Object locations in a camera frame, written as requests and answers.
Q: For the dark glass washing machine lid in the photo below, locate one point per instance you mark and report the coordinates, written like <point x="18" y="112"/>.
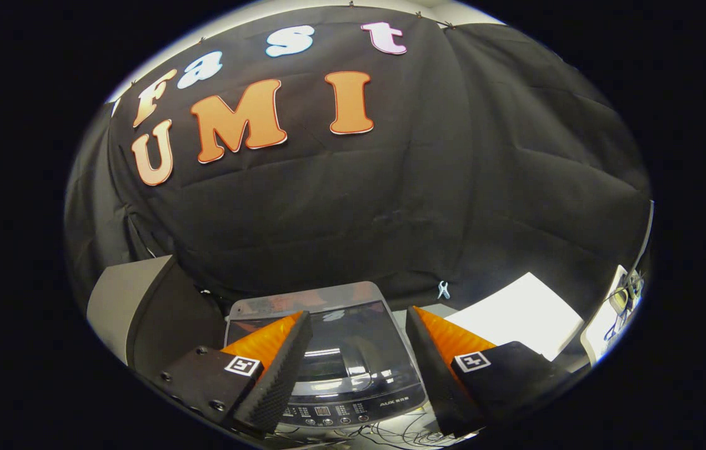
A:
<point x="359" y="350"/>

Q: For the grey low table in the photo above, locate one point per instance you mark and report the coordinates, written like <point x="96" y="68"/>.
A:
<point x="122" y="300"/>

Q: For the tape roll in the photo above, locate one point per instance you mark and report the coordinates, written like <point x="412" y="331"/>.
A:
<point x="620" y="300"/>

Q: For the grey washing machine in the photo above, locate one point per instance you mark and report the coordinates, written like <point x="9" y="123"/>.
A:
<point x="384" y="406"/>

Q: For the light blue clip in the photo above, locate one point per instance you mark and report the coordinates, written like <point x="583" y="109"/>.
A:
<point x="443" y="290"/>

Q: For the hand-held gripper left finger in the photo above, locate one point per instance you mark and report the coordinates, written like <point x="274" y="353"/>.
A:
<point x="281" y="381"/>

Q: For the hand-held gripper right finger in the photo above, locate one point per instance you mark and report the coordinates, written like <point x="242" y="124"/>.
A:
<point x="437" y="375"/>

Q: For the small white side table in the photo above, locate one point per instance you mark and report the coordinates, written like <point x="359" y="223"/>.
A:
<point x="600" y="331"/>

